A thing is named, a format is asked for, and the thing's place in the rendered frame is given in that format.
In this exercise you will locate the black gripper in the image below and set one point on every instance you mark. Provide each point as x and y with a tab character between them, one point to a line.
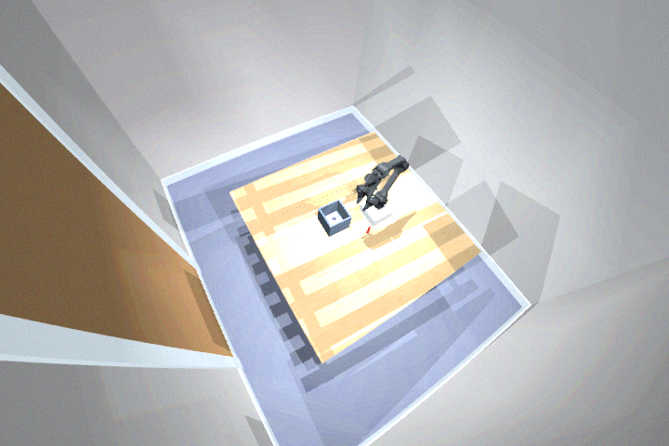
370	199

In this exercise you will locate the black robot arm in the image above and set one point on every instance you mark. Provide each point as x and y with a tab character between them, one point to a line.
399	166

